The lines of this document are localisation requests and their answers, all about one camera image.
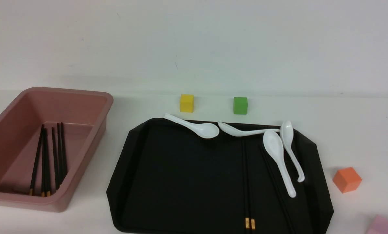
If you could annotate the green cube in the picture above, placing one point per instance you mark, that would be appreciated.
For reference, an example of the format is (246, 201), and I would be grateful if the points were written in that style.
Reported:
(240, 105)

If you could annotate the white ceramic spoon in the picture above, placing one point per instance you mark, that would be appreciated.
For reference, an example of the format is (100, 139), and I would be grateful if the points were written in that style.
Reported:
(287, 135)
(240, 133)
(205, 131)
(274, 147)

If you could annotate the yellow cube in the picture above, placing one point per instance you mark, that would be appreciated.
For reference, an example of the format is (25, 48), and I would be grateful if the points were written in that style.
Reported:
(186, 103)

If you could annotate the plain black chopstick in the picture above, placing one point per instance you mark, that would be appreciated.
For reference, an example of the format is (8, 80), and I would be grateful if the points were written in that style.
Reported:
(286, 197)
(278, 186)

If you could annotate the black plastic tray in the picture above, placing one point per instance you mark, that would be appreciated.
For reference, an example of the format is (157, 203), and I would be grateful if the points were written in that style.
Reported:
(168, 180)

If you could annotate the black chopstick gold band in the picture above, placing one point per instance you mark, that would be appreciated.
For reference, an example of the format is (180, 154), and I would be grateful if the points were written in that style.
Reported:
(251, 196)
(245, 189)

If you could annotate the pink plastic bin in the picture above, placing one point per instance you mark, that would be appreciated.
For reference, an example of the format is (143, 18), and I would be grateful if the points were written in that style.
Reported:
(84, 115)

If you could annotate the pink cube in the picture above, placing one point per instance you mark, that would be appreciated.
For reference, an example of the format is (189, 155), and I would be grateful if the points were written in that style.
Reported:
(379, 225)

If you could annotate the orange cube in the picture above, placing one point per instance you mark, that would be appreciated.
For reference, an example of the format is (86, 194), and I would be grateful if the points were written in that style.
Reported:
(347, 179)

